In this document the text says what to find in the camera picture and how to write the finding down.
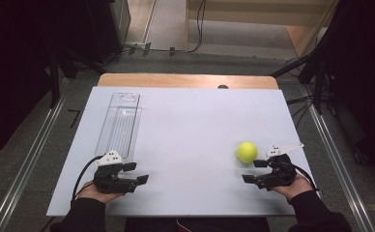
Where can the wooden table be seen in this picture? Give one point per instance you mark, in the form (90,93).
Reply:
(176,80)

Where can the black cabinet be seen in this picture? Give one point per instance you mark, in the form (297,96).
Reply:
(105,29)

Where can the metal floor rail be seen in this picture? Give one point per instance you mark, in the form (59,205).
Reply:
(340,161)
(27,167)

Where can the person's right hand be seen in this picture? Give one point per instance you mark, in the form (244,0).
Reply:
(296,188)

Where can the light wooden furniture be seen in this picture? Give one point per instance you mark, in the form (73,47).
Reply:
(256,16)

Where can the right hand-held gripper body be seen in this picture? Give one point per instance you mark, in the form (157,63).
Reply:
(280,174)

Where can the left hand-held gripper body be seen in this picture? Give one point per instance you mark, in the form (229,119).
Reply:
(109,180)

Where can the black metal stand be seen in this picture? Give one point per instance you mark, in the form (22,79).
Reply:
(314,71)
(55,77)

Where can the white board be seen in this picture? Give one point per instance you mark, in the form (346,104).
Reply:
(192,135)

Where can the clear plastic tray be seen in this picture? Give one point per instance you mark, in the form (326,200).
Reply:
(119,129)

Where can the yellow tennis ball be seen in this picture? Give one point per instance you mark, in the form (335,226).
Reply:
(247,152)

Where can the person's left hand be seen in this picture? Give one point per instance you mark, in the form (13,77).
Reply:
(90,192)

